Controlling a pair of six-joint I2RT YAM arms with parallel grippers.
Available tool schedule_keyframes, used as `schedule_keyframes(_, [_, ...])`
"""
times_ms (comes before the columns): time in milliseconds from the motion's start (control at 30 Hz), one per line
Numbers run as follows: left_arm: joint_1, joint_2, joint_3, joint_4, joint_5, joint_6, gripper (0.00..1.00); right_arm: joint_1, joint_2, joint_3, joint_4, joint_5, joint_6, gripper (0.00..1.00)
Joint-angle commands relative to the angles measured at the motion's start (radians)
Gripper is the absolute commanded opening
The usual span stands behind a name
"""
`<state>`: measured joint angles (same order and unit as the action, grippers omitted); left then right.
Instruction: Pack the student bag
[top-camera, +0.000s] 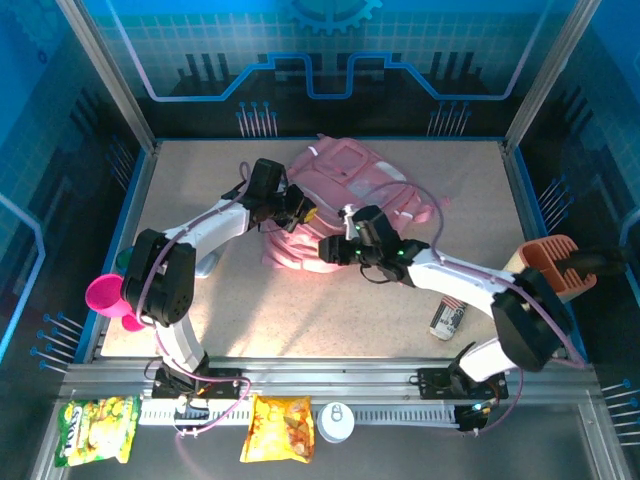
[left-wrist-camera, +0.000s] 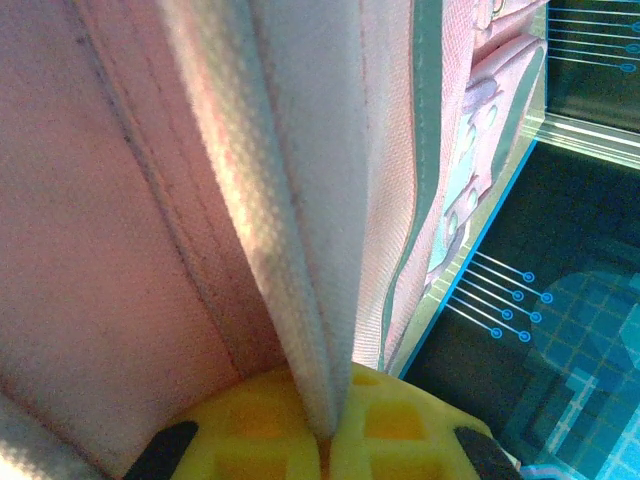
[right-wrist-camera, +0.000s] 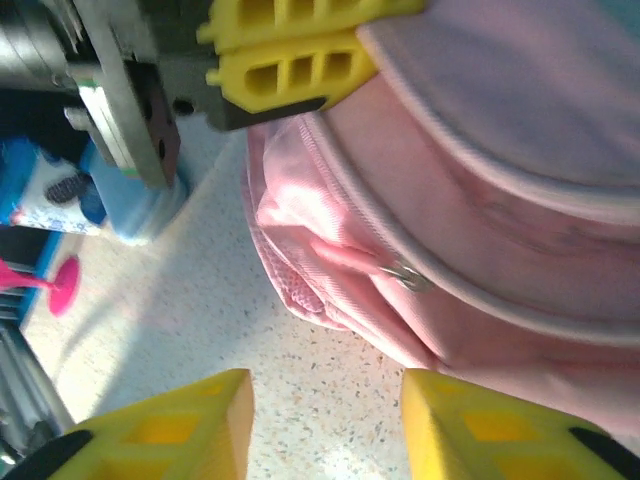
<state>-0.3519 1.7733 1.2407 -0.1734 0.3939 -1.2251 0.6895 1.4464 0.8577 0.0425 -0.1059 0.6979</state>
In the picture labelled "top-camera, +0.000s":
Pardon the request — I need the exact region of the pink backpack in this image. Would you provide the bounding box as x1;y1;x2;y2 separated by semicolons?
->
259;133;452;274

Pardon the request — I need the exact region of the yellow snack bag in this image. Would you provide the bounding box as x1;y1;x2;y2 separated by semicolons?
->
238;393;317;465

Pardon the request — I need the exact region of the green snack bag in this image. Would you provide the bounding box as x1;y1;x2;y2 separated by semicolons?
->
53;394;142;469

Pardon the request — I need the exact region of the striped can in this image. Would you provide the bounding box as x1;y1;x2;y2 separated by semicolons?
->
428;294;469;342

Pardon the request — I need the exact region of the terracotta ribbed organizer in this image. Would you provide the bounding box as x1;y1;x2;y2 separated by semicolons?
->
517;233;599;304

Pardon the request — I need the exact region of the small black controller box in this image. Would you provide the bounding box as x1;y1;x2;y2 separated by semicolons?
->
457;402;494;432

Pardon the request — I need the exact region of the pink plastic cup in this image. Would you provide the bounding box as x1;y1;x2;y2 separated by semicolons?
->
84;272;147;334

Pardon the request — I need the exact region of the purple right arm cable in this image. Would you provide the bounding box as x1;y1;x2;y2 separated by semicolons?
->
347;182;586;439

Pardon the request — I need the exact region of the aluminium frame rail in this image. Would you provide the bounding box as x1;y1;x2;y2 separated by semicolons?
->
59;357;601;401

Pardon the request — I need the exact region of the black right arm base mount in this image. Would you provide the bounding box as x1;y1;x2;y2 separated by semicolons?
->
417;367;510;401

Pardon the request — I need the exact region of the white slotted cable duct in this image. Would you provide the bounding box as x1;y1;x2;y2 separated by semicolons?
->
137;397;461;426

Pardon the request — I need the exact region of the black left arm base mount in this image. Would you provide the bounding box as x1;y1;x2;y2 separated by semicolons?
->
144;367;251;401

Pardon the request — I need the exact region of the black handle-shaped object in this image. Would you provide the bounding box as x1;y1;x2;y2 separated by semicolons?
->
549;248;629;282

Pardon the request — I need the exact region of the aluminium frame post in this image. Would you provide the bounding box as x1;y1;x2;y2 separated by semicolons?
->
53;0;160;155
501;0;605;154

